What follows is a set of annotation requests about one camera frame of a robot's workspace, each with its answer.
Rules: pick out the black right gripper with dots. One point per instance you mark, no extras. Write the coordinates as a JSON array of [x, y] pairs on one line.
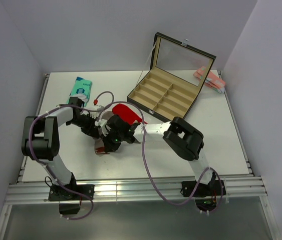
[[108, 145]]

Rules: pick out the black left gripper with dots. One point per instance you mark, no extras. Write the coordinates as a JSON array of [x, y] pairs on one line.
[[91, 130]]

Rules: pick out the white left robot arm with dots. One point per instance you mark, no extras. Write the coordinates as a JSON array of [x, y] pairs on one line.
[[41, 140]]

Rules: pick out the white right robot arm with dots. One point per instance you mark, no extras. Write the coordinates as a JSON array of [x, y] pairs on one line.
[[184, 139]]

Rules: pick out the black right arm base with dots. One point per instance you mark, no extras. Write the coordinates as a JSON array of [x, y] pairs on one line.
[[205, 195]]

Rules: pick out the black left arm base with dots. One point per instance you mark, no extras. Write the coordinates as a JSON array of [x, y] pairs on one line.
[[70, 203]]

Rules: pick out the red sock with white print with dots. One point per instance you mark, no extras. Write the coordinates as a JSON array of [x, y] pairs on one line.
[[126, 114]]

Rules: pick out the black compartment display box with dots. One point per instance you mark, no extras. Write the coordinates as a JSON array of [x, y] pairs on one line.
[[172, 78]]

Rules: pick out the pink patterned sock pair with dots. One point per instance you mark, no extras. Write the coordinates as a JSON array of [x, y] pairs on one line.
[[212, 81]]

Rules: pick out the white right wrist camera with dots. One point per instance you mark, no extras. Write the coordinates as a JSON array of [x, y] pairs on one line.
[[102, 124]]

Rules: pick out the aluminium front rail frame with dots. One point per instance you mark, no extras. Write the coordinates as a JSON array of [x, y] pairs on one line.
[[140, 189]]

